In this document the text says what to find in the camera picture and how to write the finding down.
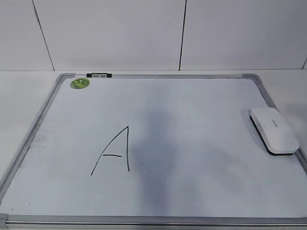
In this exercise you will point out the whiteboard with aluminium frame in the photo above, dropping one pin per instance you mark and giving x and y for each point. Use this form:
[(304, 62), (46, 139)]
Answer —
[(153, 151)]

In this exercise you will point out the green round magnet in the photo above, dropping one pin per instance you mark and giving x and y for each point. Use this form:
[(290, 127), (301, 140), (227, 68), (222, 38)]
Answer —
[(79, 83)]

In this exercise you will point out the white whiteboard eraser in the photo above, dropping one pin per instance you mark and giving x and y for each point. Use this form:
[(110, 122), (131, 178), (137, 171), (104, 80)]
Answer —
[(276, 134)]

